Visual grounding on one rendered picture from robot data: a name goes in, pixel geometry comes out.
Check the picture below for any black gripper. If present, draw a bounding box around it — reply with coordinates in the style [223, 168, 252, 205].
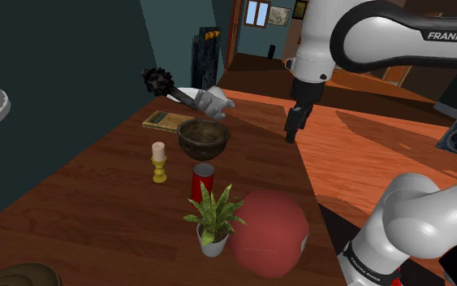
[284, 78, 327, 145]

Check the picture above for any grey hand figure with black mace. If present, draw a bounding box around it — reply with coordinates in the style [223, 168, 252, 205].
[140, 67, 236, 122]

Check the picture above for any dark brown bowl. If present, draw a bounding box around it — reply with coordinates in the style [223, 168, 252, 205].
[176, 119, 231, 162]

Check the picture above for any tall dark cabinet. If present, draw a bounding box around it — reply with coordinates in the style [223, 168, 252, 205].
[190, 26, 223, 92]

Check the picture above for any red can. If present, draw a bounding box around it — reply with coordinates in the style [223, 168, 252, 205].
[190, 162, 216, 208]

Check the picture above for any red round cap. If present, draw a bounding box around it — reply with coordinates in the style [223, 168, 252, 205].
[226, 188, 311, 280]

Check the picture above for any wooden framed window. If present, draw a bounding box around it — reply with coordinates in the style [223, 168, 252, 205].
[243, 0, 272, 29]

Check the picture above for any white plate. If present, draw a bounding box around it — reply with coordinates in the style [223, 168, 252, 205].
[166, 87, 206, 104]

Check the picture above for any dark robot stand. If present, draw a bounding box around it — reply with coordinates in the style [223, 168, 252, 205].
[317, 202, 457, 286]

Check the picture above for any green and yellow book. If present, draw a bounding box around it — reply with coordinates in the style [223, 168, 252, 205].
[141, 110, 196, 133]

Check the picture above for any green plant in white pot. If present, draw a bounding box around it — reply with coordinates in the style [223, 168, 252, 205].
[183, 180, 248, 258]

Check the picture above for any candle on yellow holder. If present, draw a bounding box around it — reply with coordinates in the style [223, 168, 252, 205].
[150, 141, 169, 184]

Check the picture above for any brown wooden table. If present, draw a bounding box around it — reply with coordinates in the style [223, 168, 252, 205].
[0, 88, 348, 286]

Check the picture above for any pale wall picture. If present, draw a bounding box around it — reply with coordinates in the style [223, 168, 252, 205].
[267, 5, 293, 28]

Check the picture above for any red brown door frame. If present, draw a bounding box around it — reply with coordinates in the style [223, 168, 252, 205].
[223, 0, 245, 74]

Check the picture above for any dark framed wall picture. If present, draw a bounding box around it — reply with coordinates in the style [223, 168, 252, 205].
[291, 0, 310, 21]

